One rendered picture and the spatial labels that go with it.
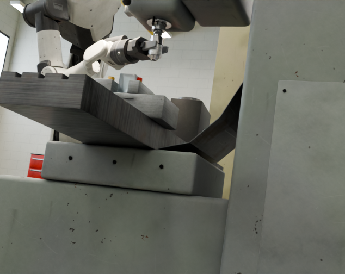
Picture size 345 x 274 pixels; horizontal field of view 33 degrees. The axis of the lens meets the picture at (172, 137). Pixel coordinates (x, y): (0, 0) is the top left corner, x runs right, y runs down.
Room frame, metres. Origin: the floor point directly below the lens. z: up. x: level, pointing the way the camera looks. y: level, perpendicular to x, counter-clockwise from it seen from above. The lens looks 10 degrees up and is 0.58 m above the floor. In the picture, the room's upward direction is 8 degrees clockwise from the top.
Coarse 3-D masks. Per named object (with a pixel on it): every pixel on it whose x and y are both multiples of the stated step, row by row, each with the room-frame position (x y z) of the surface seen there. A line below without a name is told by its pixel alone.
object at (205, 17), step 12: (192, 0) 1.74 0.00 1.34; (204, 0) 1.73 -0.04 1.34; (216, 0) 1.71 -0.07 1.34; (228, 0) 1.70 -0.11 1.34; (240, 0) 1.73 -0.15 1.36; (252, 0) 1.87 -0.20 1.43; (192, 12) 1.83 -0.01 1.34; (204, 12) 1.82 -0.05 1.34; (216, 12) 1.80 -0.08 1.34; (228, 12) 1.79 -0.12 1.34; (240, 12) 1.78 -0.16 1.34; (204, 24) 1.93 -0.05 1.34; (216, 24) 1.91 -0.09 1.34; (228, 24) 1.90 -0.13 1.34; (240, 24) 1.88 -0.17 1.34
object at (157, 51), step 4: (152, 40) 1.87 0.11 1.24; (156, 40) 1.87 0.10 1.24; (160, 40) 1.87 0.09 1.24; (160, 44) 1.87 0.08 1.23; (152, 48) 1.87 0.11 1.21; (156, 48) 1.87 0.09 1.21; (160, 48) 1.87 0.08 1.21; (148, 52) 1.88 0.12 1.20; (152, 52) 1.87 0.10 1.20; (156, 52) 1.87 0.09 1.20; (160, 52) 1.88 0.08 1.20; (148, 56) 1.90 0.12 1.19; (160, 56) 1.88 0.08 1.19
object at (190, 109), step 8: (176, 104) 2.12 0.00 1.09; (184, 104) 2.11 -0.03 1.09; (192, 104) 2.10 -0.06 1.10; (200, 104) 2.09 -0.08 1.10; (184, 112) 2.11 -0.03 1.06; (192, 112) 2.10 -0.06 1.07; (200, 112) 2.09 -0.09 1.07; (208, 112) 2.25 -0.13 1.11; (184, 120) 2.11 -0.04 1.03; (192, 120) 2.10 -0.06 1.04; (200, 120) 2.11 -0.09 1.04; (208, 120) 2.27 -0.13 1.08; (176, 128) 2.11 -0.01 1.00; (184, 128) 2.11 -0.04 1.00; (192, 128) 2.10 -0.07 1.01; (200, 128) 2.13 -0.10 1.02; (184, 136) 2.10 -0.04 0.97; (192, 136) 2.10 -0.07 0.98
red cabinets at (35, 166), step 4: (32, 156) 7.32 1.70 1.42; (36, 156) 7.31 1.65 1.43; (40, 156) 7.29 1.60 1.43; (32, 160) 7.31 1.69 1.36; (36, 160) 7.29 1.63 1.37; (40, 160) 7.28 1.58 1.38; (32, 164) 7.31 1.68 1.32; (36, 164) 7.29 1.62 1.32; (40, 164) 7.27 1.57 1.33; (32, 168) 7.31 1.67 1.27; (36, 168) 7.29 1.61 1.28; (40, 168) 7.27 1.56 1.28; (28, 172) 7.32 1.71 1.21; (32, 172) 7.30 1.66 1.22; (36, 172) 7.28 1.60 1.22; (40, 172) 7.27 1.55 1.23; (28, 176) 7.31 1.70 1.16; (32, 176) 7.30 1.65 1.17; (36, 176) 7.28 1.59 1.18; (40, 176) 7.27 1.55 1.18
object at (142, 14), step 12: (132, 0) 1.82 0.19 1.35; (144, 0) 1.80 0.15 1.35; (156, 0) 1.79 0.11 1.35; (168, 0) 1.78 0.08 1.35; (180, 0) 1.78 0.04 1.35; (132, 12) 1.84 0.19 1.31; (144, 12) 1.82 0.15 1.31; (156, 12) 1.81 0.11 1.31; (168, 12) 1.79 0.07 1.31; (180, 12) 1.80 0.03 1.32; (144, 24) 1.93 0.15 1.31; (180, 24) 1.88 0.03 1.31; (192, 24) 1.91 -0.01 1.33
